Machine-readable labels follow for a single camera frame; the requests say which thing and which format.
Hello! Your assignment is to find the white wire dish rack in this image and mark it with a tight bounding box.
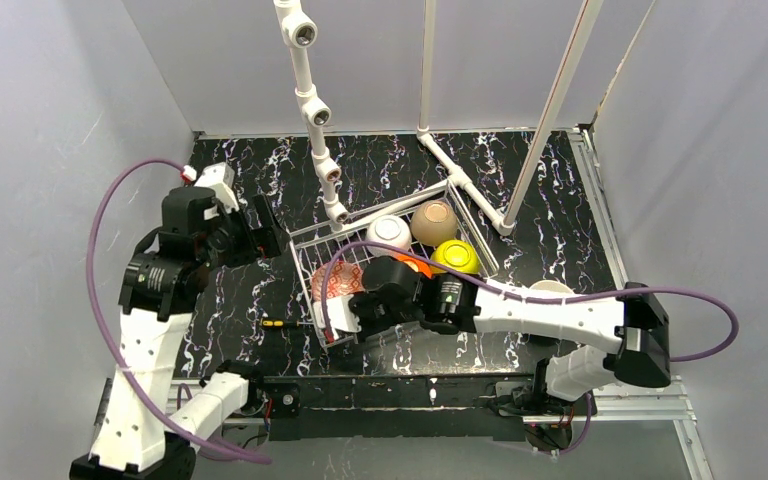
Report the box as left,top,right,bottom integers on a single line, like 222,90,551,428
288,180,499,350

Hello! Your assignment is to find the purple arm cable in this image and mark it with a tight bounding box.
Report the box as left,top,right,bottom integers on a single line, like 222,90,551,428
317,241,740,458
85,157,274,465

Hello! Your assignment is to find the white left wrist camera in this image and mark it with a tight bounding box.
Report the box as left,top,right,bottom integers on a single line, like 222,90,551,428
195,163,239,213

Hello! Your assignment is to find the pale grey bowl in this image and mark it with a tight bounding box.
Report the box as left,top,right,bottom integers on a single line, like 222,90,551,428
365,215,412,251

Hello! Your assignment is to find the white bowl with brown outside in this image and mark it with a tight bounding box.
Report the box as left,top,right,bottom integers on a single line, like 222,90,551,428
395,254,434,278

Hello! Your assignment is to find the white bowl with tan outside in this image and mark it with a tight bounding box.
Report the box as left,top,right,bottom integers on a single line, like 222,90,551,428
530,279,574,295

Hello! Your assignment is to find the blue patterned bowl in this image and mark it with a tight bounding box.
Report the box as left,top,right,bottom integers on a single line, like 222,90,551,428
310,261,364,303

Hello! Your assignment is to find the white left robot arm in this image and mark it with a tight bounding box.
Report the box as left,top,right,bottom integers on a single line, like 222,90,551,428
69,187,288,479

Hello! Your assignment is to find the yellow handled screwdriver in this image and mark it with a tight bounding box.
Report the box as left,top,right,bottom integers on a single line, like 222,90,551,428
259,318,313,330

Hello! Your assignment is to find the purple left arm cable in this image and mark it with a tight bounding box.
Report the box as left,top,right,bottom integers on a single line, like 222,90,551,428
85,157,274,465

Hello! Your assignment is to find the white PVC pipe frame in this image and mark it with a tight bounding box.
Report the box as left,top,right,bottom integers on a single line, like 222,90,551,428
264,1,607,236

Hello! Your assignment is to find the beige bowl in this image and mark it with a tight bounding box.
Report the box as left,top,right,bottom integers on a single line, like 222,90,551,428
410,200,458,247

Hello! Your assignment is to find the yellow-green bowl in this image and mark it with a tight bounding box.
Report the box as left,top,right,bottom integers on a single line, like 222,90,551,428
430,239,481,274

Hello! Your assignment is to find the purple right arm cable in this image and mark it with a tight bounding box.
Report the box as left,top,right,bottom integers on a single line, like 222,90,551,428
317,241,740,458

